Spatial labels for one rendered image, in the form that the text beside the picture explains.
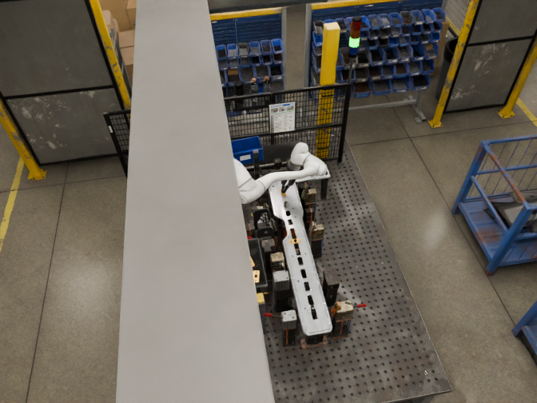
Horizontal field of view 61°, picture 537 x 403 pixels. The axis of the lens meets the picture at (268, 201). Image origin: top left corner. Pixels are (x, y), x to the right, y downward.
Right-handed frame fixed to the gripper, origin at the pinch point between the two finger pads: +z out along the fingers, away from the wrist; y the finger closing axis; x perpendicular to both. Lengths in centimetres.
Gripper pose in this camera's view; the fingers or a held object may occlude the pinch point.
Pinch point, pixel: (284, 188)
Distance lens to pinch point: 355.0
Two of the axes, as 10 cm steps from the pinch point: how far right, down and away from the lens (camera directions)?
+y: 9.3, 1.0, 3.4
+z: -3.0, 7.5, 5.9
